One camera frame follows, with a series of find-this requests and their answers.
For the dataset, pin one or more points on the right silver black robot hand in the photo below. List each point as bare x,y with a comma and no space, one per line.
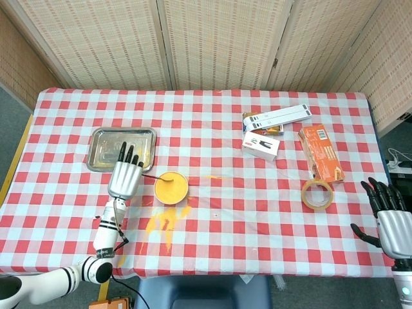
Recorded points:
397,235

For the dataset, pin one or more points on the woven bamboo folding screen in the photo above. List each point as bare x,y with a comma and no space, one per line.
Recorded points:
219,42

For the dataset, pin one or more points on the long flat white device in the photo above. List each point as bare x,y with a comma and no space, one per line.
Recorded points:
280,116

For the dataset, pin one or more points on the orange cardboard box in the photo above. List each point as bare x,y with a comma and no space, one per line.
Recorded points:
322,151

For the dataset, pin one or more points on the orange box on floor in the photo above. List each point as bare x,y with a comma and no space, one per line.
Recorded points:
109,304

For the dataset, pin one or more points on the silver metal tray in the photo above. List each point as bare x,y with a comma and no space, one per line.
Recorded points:
103,149

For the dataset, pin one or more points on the spilled yellow powder patch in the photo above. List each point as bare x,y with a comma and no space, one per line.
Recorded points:
167,222

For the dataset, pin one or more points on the off-white bowl of yellow powder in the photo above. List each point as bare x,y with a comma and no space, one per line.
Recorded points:
171,191

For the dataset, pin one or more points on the black spoon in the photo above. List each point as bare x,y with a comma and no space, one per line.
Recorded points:
154,178

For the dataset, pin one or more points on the white box with black print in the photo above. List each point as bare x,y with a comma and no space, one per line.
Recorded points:
260,146

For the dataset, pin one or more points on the black equipment case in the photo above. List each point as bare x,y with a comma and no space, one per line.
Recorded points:
402,178

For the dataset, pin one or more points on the red white checkered tablecloth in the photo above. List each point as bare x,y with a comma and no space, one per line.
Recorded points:
225,231

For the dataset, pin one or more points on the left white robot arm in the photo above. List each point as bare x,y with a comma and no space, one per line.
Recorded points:
106,235

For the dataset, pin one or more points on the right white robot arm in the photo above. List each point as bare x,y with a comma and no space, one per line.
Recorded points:
404,283

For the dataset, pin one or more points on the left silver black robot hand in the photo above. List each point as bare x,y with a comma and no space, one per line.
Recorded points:
125,178

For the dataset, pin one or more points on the small colourful snack box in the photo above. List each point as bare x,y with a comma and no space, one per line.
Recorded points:
273,130

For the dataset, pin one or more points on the dark blue chair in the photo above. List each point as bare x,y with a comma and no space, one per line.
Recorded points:
202,293

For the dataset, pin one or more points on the clear packing tape roll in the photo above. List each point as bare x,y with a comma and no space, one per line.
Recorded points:
304,196

